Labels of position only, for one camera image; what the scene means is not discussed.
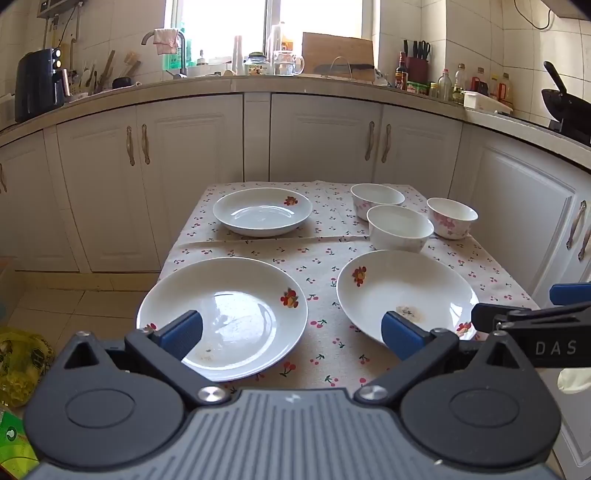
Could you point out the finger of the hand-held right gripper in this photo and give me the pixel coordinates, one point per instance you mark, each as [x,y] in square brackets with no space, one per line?
[572,294]
[489,316]

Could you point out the black air fryer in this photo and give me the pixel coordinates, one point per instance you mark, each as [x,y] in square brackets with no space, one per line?
[39,87]

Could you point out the white bowl pink flowers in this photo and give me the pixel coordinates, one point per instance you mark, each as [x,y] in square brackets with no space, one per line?
[364,205]
[397,235]
[450,226]

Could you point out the range hood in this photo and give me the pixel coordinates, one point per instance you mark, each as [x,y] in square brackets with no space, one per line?
[568,7]

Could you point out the cherry print tablecloth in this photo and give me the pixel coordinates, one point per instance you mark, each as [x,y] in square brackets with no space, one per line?
[323,272]

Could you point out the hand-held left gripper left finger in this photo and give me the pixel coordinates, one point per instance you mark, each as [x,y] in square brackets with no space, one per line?
[182,334]

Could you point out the white floral plate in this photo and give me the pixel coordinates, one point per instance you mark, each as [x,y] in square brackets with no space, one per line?
[240,295]
[406,281]
[258,217]

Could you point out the pink dish cloth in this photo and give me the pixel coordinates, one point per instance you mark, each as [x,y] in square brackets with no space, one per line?
[165,39]

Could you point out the black cleaver knife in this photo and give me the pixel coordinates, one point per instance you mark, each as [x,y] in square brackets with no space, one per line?
[355,68]

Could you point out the green packet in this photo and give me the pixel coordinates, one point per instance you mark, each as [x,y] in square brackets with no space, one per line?
[14,438]

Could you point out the black stove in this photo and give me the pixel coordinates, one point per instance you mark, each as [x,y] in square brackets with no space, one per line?
[572,131]

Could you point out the green dish soap bottle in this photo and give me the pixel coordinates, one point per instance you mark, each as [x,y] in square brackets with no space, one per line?
[171,60]

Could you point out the dark red knife block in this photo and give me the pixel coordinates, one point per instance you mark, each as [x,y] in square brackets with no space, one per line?
[417,69]

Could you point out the person's right hand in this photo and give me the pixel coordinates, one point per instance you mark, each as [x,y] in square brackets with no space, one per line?
[575,381]

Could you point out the kitchen window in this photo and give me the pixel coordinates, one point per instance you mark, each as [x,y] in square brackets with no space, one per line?
[221,23]

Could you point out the stack of plastic cups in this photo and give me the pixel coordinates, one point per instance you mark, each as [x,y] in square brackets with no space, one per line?
[238,55]

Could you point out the orange label bottle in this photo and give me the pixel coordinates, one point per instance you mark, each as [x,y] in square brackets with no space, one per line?
[287,44]

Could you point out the metal kitchen faucet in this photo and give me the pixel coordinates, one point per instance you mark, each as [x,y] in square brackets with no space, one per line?
[183,46]

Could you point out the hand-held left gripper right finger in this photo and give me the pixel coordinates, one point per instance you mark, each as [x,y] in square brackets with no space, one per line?
[401,337]

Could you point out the dark soy sauce bottle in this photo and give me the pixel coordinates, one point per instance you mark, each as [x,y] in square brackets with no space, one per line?
[401,74]

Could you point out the dark red condiment bottle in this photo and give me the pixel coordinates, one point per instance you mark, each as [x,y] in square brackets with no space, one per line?
[480,82]

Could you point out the black wok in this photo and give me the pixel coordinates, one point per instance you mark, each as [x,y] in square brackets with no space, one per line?
[563,104]

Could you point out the green lid jars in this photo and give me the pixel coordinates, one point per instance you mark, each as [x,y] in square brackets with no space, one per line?
[418,87]

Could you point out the glass pitcher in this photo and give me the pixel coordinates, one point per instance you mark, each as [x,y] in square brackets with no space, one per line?
[286,64]

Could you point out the wooden cutting board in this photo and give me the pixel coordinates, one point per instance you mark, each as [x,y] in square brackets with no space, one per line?
[332,46]

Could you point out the yellow plastic bag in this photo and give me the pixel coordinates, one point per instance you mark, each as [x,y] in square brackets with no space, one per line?
[21,364]

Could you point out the white plastic container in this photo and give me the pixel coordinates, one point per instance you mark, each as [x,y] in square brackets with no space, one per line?
[485,101]

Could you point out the white cabinet door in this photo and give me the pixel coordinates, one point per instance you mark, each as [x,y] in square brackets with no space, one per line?
[184,152]
[318,138]
[27,207]
[508,194]
[425,147]
[92,184]

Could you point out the white wall appliance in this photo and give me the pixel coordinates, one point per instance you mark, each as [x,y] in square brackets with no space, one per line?
[55,7]

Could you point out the beige kitchen countertop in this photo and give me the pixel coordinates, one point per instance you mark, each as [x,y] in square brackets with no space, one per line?
[323,83]

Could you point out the floral glass jar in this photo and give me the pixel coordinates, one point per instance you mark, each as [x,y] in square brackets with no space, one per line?
[256,67]

